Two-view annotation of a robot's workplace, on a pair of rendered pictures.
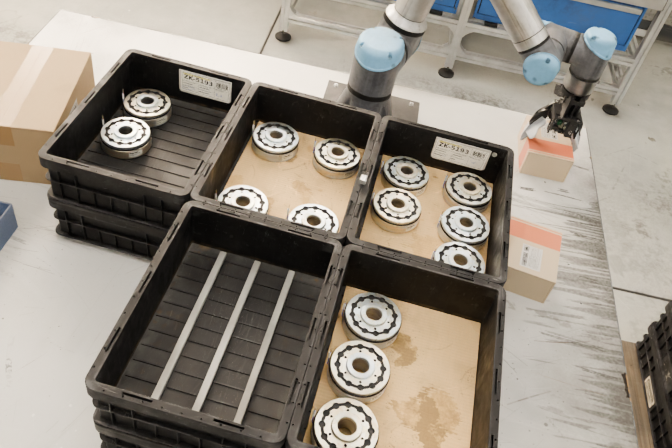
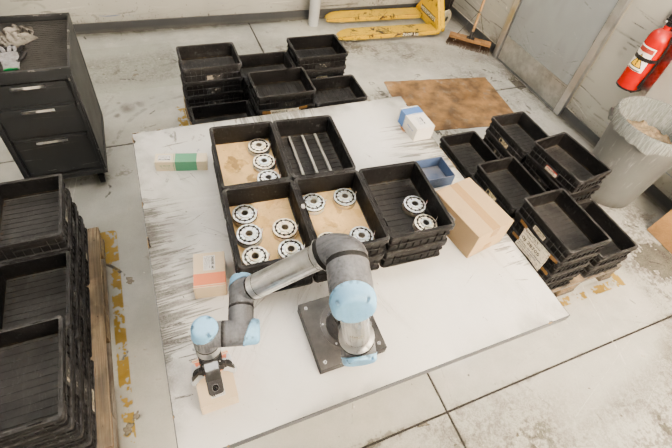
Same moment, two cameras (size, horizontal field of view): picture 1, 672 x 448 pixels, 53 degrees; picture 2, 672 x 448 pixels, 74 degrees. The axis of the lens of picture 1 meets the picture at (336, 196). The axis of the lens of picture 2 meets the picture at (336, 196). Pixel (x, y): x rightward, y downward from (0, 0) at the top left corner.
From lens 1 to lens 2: 218 cm
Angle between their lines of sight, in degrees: 85
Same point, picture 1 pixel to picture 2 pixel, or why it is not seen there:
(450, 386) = (230, 175)
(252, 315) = (309, 169)
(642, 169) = not seen: outside the picture
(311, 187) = (328, 227)
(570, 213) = (186, 340)
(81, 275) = not seen: hidden behind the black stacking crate
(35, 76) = (475, 211)
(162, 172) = (387, 203)
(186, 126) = (403, 229)
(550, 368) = (187, 234)
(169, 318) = (332, 157)
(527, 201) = not seen: hidden behind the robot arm
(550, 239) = (200, 280)
